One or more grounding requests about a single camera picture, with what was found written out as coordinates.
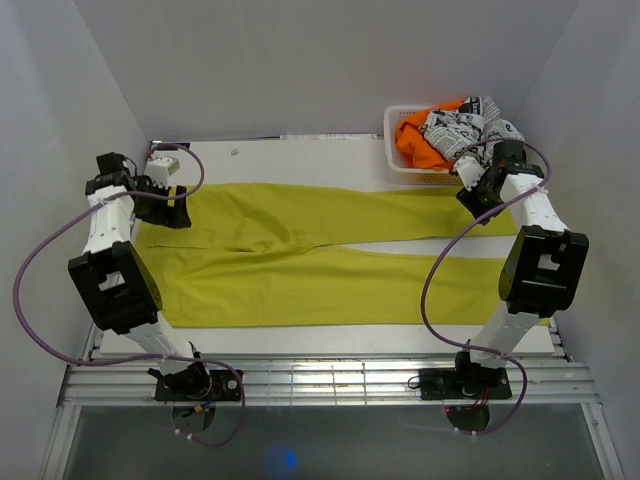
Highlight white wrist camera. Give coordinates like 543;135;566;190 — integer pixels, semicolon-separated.
145;156;180;189
452;156;485;191

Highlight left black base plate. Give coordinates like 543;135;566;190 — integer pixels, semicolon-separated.
153;370;242;403

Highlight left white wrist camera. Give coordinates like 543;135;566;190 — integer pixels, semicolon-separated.
145;156;180;189

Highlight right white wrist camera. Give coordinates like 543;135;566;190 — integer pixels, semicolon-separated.
452;156;485;191

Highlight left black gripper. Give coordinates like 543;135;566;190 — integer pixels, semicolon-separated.
133;178;192;230

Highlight orange garment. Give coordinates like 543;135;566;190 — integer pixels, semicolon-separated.
394;100;463;171

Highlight yellow-green trousers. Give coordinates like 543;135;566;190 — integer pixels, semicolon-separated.
135;183;517;328

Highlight aluminium rail frame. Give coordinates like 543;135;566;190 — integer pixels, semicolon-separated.
42;322;624;479

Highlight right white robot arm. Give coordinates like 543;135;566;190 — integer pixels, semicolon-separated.
451;140;589;398

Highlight white plastic basket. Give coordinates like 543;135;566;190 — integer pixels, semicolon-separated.
383;105;462;187

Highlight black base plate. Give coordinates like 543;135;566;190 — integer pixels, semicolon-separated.
418;367;512;401
153;370;242;403

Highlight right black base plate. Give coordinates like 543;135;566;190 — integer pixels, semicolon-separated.
418;367;512;401

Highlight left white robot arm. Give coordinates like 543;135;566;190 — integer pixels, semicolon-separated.
68;152;212;400

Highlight newspaper print garment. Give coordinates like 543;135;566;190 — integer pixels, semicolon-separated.
419;97;525;167

